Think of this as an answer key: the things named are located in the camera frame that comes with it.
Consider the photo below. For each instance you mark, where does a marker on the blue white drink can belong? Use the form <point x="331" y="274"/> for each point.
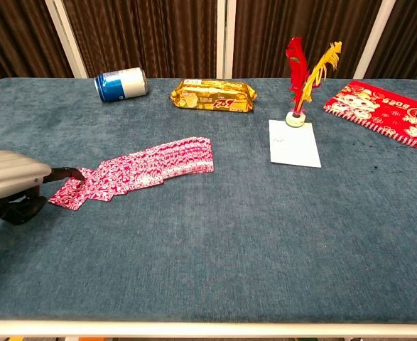
<point x="123" y="84"/>

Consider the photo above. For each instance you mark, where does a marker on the red patterned playing card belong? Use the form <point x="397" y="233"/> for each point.
<point x="66" y="197"/>
<point x="99" y="190"/>

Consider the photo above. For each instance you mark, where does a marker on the dark brown pleated curtain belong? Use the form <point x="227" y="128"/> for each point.
<point x="410" y="35"/>
<point x="265" y="32"/>
<point x="16" y="35"/>
<point x="144" y="35"/>

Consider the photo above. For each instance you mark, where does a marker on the white paper card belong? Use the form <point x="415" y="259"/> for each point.
<point x="295" y="147"/>

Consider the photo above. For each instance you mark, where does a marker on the gold biscuit packet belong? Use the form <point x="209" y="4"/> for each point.
<point x="213" y="96"/>

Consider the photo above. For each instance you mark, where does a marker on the white table frame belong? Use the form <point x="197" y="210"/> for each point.
<point x="208" y="328"/>

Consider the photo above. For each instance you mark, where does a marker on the spread of red playing cards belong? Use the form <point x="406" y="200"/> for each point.
<point x="172" y="158"/>

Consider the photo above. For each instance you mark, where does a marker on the red festive envelope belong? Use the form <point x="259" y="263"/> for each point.
<point x="382" y="108"/>

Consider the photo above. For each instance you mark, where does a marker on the blue fabric table cover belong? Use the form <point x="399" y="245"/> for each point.
<point x="208" y="241"/>

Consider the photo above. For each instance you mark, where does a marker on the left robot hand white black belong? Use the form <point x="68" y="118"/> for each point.
<point x="9" y="174"/>

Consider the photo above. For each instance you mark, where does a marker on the white partition frame post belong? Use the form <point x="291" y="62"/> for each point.
<point x="375" y="39"/>
<point x="226" y="39"/>
<point x="66" y="39"/>

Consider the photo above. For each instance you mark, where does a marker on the red yellow feather shuttlecock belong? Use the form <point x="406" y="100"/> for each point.
<point x="298" y="74"/>

